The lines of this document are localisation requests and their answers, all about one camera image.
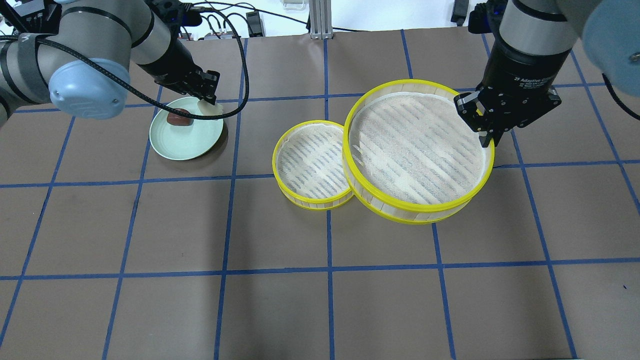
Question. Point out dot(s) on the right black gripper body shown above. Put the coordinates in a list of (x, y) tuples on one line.
[(525, 70)]

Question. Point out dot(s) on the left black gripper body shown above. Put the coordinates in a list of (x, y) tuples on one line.
[(169, 63)]

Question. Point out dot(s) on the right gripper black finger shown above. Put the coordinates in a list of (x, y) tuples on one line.
[(491, 137), (466, 105)]

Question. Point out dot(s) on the white bun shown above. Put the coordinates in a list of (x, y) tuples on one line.
[(208, 109)]

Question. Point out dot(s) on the brown bun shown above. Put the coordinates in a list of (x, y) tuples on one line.
[(178, 120)]

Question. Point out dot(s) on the yellow steamer layer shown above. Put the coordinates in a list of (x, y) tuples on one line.
[(307, 164), (409, 157)]

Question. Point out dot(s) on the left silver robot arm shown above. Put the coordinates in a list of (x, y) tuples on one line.
[(84, 67)]

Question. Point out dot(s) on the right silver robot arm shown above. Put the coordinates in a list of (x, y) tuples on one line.
[(532, 40)]

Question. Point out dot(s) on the light green plate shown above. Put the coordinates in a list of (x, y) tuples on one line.
[(181, 143)]

